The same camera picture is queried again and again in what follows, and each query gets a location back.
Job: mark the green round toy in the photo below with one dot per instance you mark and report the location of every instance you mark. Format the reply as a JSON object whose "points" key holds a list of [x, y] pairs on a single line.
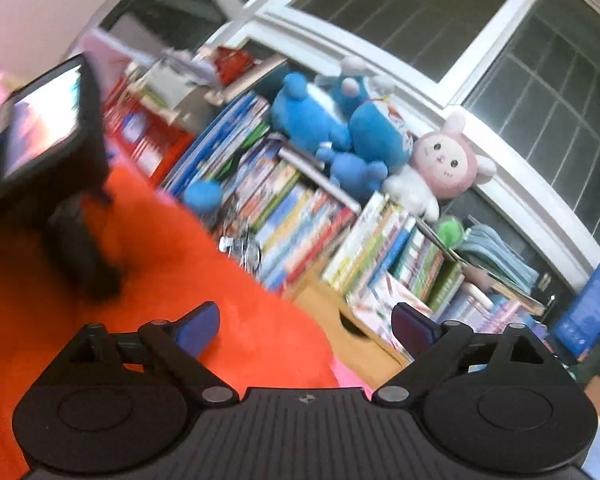
{"points": [[450, 232]]}

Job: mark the pink rabbit plush toy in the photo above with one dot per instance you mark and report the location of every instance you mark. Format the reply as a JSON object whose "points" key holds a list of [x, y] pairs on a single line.
{"points": [[442, 165]]}

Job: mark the blue cat plush toy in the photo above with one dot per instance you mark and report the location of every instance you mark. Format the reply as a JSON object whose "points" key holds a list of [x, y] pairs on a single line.
{"points": [[380, 130]]}

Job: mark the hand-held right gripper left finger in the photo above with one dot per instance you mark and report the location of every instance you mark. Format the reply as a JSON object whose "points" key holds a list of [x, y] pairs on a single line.
{"points": [[200, 325]]}

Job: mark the blue and white plush toy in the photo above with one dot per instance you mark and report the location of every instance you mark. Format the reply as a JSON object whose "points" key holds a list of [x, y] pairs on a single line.
{"points": [[300, 115]]}

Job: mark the white printed carton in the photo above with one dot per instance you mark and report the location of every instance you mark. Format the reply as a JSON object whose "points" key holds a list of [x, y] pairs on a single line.
{"points": [[380, 300]]}

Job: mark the row of tall blue books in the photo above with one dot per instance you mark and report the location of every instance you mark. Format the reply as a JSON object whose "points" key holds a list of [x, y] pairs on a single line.
{"points": [[220, 140]]}

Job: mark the blue cardboard box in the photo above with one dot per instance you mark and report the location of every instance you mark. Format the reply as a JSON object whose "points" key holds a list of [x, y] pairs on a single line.
{"points": [[592, 310]]}

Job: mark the folded teal blanket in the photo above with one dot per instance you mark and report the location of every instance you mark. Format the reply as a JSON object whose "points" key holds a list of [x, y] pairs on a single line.
{"points": [[500, 260]]}

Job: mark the red plastic crate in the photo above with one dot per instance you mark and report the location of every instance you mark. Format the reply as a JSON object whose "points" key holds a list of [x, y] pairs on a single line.
{"points": [[150, 145]]}

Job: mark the orange puffer jacket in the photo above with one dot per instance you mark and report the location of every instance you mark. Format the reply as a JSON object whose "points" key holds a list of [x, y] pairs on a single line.
{"points": [[180, 260]]}

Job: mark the row of colourful books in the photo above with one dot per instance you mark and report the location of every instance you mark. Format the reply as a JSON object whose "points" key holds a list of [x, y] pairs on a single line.
{"points": [[305, 230]]}

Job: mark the small blue plush toy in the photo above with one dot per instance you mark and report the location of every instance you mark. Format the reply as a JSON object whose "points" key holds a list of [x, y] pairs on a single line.
{"points": [[355, 172]]}

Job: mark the white window frame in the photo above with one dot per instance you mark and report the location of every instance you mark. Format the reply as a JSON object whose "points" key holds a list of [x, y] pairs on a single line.
{"points": [[503, 27]]}

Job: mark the blue plush ball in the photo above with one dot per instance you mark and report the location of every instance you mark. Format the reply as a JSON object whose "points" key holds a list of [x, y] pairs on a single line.
{"points": [[202, 196]]}

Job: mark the stack of magazines and papers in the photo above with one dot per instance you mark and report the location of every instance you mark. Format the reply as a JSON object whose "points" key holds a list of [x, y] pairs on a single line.
{"points": [[170, 85]]}

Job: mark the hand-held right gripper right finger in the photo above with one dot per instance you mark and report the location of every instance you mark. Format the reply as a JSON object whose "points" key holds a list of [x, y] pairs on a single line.
{"points": [[412, 327]]}

